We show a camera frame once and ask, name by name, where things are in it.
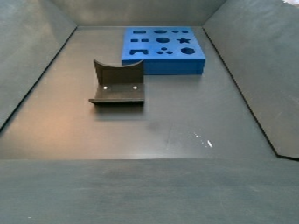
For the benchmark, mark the black curved holder bracket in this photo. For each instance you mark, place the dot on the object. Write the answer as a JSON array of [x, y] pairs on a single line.
[[120, 83]]

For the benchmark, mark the blue shape sorter block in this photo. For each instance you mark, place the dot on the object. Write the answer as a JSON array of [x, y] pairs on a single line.
[[168, 49]]

